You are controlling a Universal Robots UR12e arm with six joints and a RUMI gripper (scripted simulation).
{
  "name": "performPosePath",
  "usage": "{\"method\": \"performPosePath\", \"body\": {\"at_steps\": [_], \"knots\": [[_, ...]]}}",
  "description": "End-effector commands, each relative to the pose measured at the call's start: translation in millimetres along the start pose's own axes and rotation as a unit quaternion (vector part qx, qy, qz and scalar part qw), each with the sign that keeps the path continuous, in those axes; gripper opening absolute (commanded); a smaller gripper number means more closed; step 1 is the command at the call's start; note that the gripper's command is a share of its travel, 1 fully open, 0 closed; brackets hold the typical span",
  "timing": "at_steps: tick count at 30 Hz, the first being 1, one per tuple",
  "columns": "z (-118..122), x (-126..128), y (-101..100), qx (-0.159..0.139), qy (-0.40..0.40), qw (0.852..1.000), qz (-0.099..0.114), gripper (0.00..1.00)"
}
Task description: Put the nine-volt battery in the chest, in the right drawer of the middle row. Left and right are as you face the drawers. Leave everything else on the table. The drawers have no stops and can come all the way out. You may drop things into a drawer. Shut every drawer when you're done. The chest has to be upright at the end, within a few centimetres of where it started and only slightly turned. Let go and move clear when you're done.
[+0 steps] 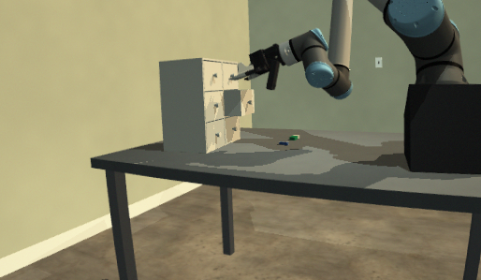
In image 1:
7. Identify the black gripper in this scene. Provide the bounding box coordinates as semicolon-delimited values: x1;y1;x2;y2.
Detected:
229;43;285;81

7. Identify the grey chest of drawers with tan drawers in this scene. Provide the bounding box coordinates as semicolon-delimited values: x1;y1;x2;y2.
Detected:
159;58;241;154

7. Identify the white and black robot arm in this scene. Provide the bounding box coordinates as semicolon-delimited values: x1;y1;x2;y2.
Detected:
266;0;468;99

